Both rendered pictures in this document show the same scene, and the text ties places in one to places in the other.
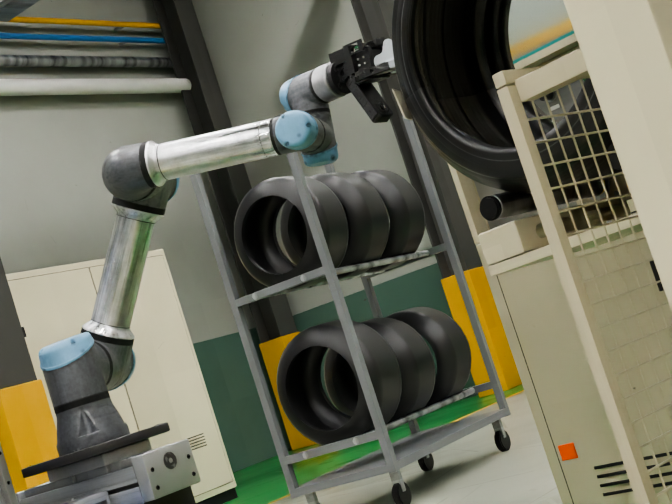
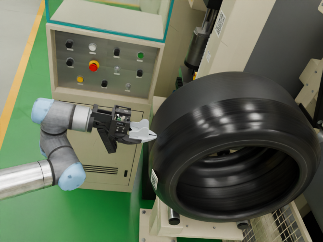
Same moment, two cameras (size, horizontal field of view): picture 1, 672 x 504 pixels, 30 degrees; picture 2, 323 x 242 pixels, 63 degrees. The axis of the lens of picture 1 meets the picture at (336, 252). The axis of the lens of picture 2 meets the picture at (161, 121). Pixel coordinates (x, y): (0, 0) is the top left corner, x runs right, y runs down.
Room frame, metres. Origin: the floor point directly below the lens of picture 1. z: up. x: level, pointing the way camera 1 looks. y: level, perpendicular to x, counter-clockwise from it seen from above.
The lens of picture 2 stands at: (2.04, 0.25, 1.82)
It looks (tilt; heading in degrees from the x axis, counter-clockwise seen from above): 40 degrees down; 303
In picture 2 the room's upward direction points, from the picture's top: 15 degrees clockwise
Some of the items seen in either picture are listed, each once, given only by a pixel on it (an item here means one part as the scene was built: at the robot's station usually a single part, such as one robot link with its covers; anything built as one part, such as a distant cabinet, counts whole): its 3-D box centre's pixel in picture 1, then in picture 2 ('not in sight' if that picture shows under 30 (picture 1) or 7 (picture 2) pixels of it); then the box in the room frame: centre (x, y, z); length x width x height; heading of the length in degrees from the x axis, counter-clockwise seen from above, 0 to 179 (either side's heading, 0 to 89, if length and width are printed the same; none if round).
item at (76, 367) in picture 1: (73, 368); not in sight; (2.61, 0.60, 0.88); 0.13 x 0.12 x 0.14; 167
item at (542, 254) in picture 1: (626, 225); (195, 198); (2.23, -0.50, 0.80); 0.37 x 0.36 x 0.02; 45
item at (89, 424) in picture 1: (87, 422); not in sight; (2.60, 0.60, 0.77); 0.15 x 0.15 x 0.10
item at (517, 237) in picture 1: (558, 228); (167, 191); (2.32, -0.41, 0.84); 0.36 x 0.09 x 0.06; 135
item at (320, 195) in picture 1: (360, 308); not in sight; (6.53, -0.03, 0.96); 1.30 x 0.62 x 1.92; 148
